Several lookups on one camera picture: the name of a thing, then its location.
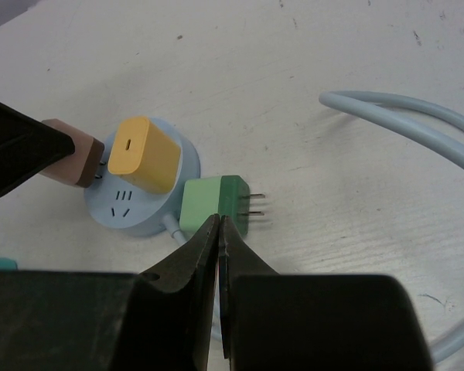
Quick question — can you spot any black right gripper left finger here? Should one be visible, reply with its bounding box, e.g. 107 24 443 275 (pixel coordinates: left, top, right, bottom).
0 215 220 370

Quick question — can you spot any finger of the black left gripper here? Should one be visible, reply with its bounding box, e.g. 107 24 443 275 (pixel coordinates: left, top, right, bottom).
0 102 75 198

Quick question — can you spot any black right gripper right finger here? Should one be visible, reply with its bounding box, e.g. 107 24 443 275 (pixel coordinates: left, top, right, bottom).
218 216 433 370

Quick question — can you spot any brown two-tone plug adapter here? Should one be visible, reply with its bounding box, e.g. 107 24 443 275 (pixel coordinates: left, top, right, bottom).
40 119 104 188

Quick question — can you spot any light blue round power strip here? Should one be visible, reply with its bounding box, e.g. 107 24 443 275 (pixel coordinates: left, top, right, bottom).
84 117 201 237

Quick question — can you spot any yellow plug adapter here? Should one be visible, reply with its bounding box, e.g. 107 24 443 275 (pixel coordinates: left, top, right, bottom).
107 116 181 194

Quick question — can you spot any green two-tone plug adapter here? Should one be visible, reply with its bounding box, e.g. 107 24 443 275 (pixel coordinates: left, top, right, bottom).
179 175 265 237

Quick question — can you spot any light blue power cable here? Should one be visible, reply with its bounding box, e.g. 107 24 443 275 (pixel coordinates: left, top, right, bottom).
160 90 464 364

